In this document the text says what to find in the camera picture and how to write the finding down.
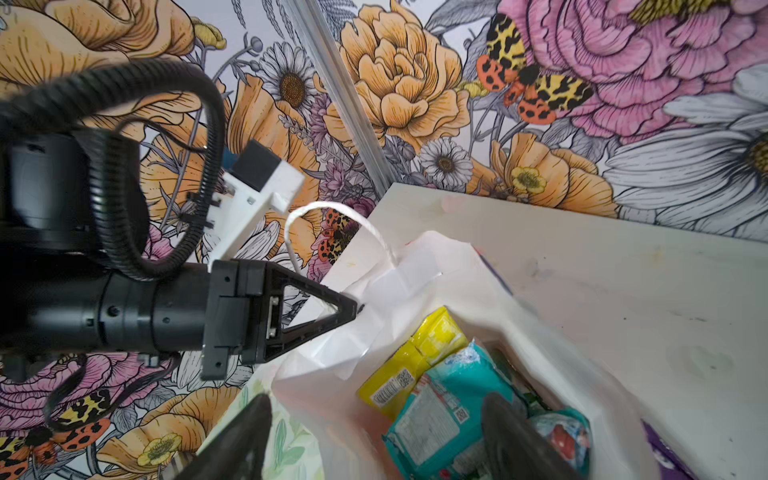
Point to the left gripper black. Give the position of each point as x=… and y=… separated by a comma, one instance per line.
x=233, y=308

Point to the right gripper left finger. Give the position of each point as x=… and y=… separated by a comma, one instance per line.
x=238, y=452

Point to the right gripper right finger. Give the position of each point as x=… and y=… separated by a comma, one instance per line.
x=514, y=449

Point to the teal Fox's candy bag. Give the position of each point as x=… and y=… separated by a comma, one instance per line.
x=569, y=433

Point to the teal red candy bag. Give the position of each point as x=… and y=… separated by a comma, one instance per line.
x=438, y=434

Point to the red paper gift bag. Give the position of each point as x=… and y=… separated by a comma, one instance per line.
x=399, y=273

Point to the yellow snack bag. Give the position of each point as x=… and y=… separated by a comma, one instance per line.
x=388, y=388

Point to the purple snack packet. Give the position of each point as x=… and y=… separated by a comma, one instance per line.
x=671, y=466

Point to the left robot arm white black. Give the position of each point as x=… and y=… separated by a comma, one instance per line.
x=61, y=294

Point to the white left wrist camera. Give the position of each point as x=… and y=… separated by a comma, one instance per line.
x=258, y=181

